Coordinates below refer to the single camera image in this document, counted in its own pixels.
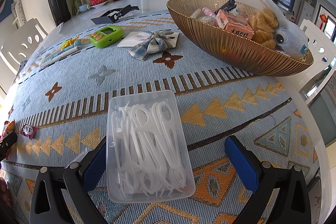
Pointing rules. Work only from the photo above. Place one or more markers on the green handheld device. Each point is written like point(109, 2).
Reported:
point(107, 36)

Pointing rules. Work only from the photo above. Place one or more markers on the person's left hand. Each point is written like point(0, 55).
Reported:
point(3, 191)

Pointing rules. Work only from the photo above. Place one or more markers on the round woven basket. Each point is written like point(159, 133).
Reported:
point(236, 53)

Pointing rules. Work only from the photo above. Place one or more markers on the red snack packet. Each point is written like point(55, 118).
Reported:
point(8, 128)

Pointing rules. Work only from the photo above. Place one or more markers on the white pen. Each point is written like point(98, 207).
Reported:
point(60, 57)

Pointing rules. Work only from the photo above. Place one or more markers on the yellow clip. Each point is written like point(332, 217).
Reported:
point(68, 43)

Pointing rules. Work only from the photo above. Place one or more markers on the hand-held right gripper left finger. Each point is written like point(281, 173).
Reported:
point(94, 163)

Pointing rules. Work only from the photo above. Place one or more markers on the red door ornament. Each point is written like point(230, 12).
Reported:
point(322, 19)

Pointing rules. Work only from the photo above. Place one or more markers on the grey plush toy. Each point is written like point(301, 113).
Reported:
point(288, 32)

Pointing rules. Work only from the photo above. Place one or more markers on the pink lip balm tube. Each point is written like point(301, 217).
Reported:
point(208, 12)

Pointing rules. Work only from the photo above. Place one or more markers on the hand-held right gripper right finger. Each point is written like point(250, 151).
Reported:
point(241, 163)

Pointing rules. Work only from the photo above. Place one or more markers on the blonde curly hairpiece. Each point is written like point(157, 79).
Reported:
point(262, 22)

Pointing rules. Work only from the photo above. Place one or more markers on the glass balcony door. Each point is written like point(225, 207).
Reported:
point(328, 27)

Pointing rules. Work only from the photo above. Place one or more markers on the purple candy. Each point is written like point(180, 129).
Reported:
point(27, 131)

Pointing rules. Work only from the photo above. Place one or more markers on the patterned blue tablecloth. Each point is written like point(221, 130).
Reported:
point(223, 98)

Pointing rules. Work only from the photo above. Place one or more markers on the clear plastic packets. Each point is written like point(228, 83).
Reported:
point(147, 150)

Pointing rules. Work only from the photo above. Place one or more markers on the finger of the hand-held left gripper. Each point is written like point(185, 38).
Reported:
point(6, 145)

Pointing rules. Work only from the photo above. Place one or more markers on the light blue cup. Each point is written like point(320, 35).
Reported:
point(84, 7)

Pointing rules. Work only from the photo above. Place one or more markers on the red bag by wall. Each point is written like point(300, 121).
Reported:
point(96, 0)

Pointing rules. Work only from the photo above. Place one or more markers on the beige tube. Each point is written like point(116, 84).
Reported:
point(195, 14)

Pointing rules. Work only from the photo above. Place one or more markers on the plaid fabric bow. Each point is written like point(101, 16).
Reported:
point(152, 44)

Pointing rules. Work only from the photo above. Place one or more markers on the white card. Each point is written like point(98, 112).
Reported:
point(126, 41)

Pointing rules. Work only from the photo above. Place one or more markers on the teal pen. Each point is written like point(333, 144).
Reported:
point(71, 47)

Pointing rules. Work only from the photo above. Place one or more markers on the white fridge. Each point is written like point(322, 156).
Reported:
point(308, 12)

